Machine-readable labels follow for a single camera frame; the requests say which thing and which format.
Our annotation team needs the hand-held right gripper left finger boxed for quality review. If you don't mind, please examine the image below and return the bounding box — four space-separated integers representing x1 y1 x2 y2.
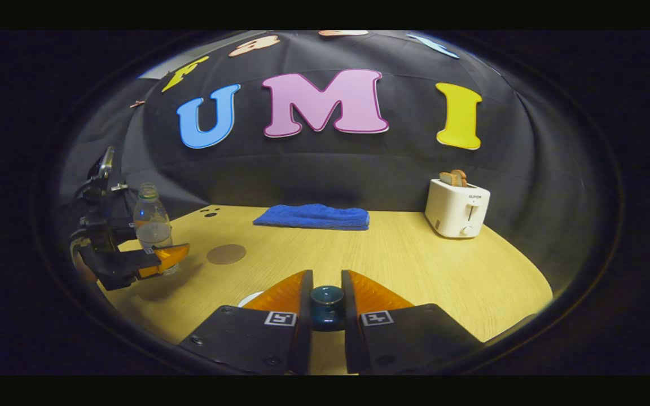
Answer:
178 270 313 376

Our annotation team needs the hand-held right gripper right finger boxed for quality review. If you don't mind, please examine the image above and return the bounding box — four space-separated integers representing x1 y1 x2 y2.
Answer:
341 270 485 376

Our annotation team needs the dark teal teacup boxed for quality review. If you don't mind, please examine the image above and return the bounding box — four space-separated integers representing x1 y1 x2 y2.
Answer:
311 315 346 333

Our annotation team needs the dark teal teacup lid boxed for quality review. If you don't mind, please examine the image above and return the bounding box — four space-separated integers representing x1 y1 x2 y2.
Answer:
309 285 345 317

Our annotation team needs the clear plastic water bottle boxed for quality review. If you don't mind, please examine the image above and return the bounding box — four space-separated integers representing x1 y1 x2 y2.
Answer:
133 182 180 276

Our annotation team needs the round coaster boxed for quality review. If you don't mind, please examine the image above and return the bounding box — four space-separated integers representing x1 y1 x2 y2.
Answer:
207 244 247 266

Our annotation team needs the blue folded towel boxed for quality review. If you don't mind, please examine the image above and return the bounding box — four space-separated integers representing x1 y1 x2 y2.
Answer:
253 204 370 231

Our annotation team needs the white toaster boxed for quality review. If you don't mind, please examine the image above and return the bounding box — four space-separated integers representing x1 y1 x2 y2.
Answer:
424 178 491 239

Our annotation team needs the black backdrop cloth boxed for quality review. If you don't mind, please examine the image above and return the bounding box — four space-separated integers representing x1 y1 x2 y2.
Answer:
57 31 591 283

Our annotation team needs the toasted bread slice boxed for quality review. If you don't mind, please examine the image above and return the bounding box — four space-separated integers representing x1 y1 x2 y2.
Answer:
440 169 468 188

